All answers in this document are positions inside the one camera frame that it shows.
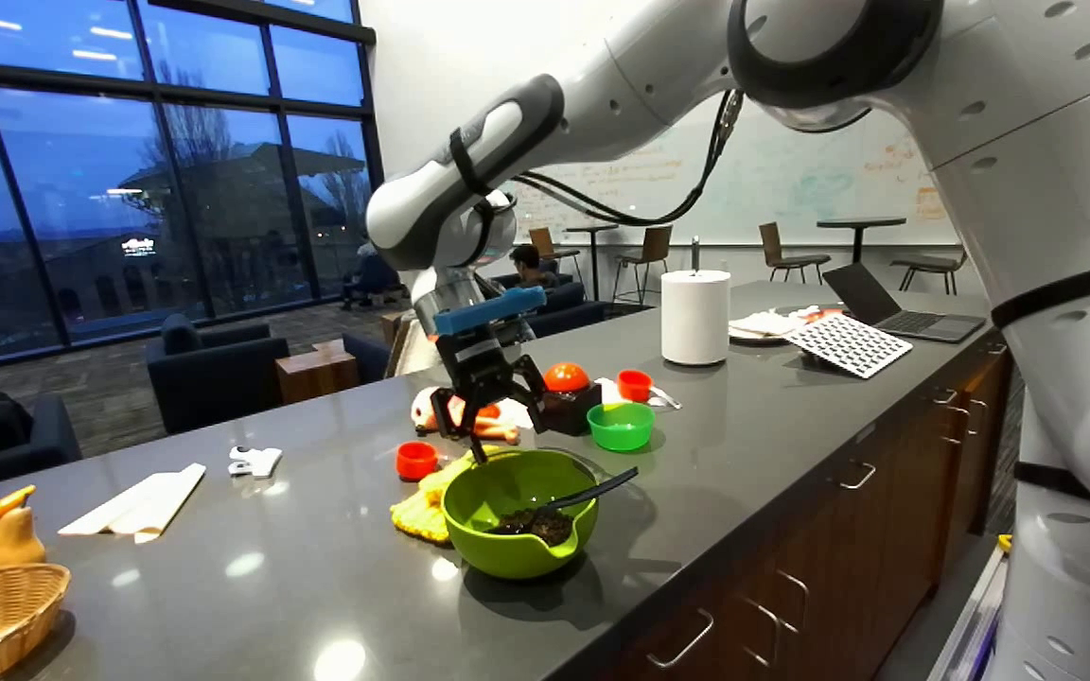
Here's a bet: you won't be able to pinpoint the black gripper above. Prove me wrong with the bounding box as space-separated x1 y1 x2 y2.
436 318 562 464

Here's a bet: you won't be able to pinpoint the black spoon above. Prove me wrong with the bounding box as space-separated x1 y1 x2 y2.
492 464 642 541

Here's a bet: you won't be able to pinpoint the lime green mixing bowl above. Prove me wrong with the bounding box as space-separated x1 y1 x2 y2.
441 448 602 582

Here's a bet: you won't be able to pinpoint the small bright green bowl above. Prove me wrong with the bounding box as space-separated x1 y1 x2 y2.
583 400 658 456

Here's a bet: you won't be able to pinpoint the white orange plush toy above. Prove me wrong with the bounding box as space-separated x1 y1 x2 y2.
405 381 528 448

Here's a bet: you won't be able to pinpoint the red tomato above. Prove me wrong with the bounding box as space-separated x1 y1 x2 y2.
543 361 593 396

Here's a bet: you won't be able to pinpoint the small red cup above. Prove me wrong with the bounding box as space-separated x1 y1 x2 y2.
394 440 443 485

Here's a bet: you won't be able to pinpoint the white paper napkin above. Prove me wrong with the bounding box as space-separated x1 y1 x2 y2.
500 373 632 431

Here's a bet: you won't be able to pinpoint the dark couch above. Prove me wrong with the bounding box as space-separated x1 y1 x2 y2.
529 272 589 333

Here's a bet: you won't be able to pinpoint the brown food pieces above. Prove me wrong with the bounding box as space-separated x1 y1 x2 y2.
492 504 581 543

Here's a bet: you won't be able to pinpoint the red measuring cup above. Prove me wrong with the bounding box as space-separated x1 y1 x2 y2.
613 368 685 413

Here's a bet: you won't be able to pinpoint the yellow cloth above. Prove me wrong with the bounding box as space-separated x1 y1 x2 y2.
386 444 500 548

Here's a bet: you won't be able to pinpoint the dark blue armchair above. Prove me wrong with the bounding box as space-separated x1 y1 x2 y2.
341 329 394 386

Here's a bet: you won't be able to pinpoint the wooden chair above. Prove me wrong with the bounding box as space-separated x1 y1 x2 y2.
752 218 834 287
617 224 675 306
888 242 972 297
521 224 581 277

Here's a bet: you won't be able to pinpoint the wooden side table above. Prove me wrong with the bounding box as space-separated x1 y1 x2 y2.
274 340 362 407

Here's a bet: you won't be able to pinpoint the tall round table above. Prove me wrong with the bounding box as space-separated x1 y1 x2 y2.
815 210 907 265
565 218 621 306

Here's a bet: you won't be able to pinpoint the white cylinder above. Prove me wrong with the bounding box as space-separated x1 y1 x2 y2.
658 265 735 371

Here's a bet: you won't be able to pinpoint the crumpled white wrapper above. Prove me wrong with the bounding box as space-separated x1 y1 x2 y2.
224 444 284 485

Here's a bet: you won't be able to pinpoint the white keyboard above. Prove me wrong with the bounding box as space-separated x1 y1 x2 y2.
786 311 916 381

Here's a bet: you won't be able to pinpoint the brown counter cabinet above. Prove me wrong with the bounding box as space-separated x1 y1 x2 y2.
555 318 1025 681

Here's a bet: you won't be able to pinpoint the grey laptop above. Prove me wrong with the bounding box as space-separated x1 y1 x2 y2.
818 256 988 349

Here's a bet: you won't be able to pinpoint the tan bread piece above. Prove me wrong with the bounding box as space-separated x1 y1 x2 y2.
0 504 48 574

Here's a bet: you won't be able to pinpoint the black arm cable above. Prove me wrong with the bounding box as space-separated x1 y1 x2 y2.
512 88 747 226

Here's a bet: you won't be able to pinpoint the large glass window wall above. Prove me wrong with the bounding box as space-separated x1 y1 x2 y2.
0 0 394 371

